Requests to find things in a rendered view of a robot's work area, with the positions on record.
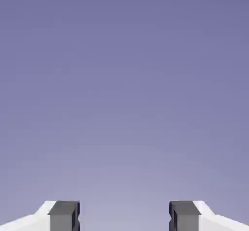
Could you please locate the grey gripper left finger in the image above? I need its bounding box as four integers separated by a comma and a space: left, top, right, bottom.
0, 200, 81, 231

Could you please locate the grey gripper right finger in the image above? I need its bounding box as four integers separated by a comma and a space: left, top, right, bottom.
168, 200, 249, 231

